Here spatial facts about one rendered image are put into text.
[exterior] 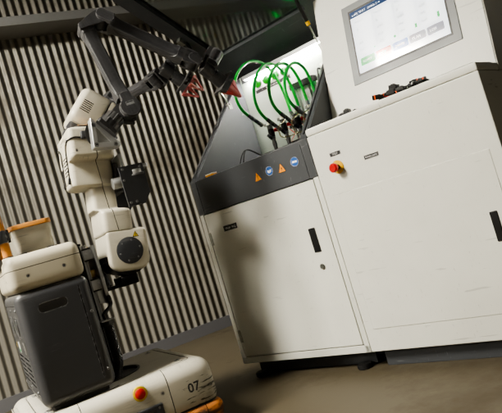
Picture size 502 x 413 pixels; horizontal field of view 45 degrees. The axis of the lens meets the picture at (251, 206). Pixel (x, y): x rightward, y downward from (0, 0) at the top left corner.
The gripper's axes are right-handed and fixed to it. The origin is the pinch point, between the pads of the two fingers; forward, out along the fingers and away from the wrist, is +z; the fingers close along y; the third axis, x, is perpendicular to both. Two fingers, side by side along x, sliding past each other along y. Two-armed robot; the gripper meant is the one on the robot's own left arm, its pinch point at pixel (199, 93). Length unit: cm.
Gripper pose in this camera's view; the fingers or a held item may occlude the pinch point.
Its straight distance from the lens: 277.2
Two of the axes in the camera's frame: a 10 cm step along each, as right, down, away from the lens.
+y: -5.1, 4.4, 7.4
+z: 8.2, 4.9, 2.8
